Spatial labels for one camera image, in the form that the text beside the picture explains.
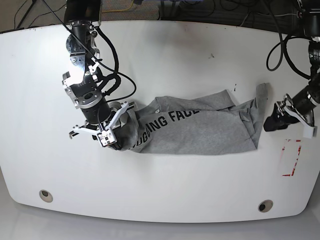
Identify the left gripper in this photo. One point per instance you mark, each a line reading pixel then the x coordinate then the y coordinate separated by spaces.
pixel 304 102

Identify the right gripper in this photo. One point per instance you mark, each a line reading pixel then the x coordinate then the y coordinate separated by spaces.
pixel 126 134

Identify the grey t-shirt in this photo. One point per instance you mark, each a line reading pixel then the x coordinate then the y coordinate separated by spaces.
pixel 210 125

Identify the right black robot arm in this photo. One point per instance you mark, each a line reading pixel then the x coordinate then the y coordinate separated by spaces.
pixel 85 83

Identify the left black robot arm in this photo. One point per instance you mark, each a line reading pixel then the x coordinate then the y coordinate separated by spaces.
pixel 310 10

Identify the red tape marking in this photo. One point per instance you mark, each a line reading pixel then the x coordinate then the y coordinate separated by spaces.
pixel 289 157

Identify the right table grommet hole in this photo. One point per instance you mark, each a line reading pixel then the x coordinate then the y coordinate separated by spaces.
pixel 265 206

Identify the table grommet hole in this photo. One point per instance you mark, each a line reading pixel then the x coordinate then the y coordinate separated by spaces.
pixel 45 196
pixel 265 206

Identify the left table grommet hole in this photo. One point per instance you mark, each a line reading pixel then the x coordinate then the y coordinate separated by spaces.
pixel 45 196

